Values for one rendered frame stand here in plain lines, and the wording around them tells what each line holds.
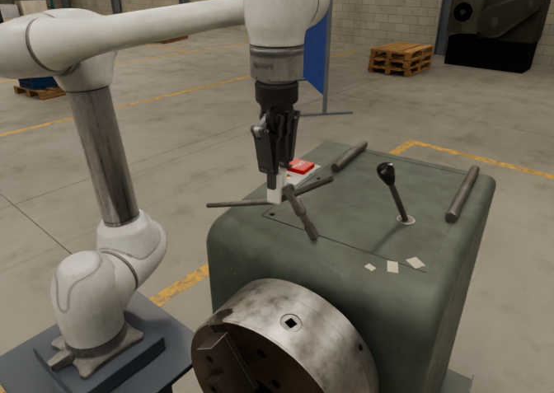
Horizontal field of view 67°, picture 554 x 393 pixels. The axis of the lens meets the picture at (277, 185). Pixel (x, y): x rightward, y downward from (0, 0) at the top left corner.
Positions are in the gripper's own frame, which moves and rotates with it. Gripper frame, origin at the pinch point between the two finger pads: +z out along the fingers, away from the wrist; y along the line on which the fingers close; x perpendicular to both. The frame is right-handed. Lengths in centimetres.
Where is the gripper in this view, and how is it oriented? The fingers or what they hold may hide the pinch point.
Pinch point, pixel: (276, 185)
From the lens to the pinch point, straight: 79.9
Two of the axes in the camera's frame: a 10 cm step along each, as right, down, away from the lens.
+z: 0.0, 8.9, 4.5
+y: -5.5, 3.8, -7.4
